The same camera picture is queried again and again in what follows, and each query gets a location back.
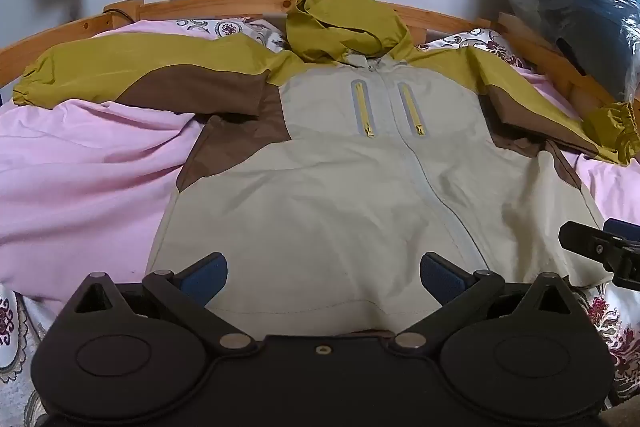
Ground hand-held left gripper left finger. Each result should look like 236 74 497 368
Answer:
72 251 262 355

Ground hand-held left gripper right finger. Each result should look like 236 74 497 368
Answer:
389 251 587 355

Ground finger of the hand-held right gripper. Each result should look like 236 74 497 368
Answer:
603 218 640 249
558 220 640 293

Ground beige olive brown hooded jacket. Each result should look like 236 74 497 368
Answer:
12 0 640 339

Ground pink blanket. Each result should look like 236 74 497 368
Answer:
0 19 640 308

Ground floral patterned bedsheet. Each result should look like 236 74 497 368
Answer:
0 18 640 427

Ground wooden bed frame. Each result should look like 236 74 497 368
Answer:
0 0 640 120

